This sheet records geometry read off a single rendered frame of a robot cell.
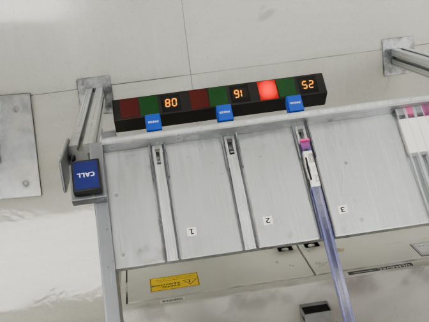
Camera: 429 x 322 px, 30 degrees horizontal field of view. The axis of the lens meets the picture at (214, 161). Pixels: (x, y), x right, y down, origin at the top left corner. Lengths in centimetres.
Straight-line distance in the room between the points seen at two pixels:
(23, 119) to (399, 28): 93
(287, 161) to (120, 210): 26
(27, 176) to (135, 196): 82
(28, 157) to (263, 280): 75
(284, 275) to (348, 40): 73
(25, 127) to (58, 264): 35
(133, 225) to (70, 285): 92
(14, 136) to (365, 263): 90
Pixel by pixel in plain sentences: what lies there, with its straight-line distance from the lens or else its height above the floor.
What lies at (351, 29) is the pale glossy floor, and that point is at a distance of 198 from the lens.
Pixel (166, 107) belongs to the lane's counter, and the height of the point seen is 66.
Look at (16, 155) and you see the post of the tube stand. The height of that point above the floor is 1.
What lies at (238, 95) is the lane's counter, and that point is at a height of 66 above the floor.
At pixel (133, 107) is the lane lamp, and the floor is 66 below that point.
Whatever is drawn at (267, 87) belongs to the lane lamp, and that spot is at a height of 66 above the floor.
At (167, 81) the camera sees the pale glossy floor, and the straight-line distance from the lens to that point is 192.
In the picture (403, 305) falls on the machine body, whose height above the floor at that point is 62.
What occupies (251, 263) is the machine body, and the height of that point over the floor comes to 49.
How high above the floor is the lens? 190
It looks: 75 degrees down
